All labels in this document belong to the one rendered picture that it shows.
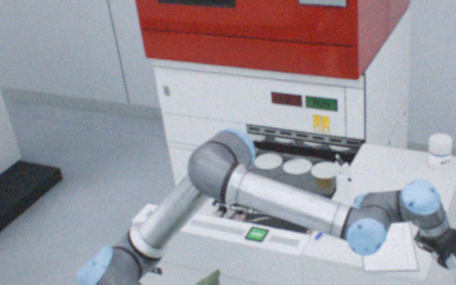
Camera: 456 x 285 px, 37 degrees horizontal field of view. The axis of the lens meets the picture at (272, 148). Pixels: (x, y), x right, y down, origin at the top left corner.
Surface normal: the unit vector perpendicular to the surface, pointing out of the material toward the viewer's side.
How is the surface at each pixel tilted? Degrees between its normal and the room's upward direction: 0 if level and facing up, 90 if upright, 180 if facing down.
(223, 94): 90
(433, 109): 90
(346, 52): 90
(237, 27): 90
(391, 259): 0
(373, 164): 0
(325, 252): 0
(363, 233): 77
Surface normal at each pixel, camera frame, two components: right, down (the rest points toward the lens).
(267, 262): -0.38, 0.50
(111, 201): -0.07, -0.86
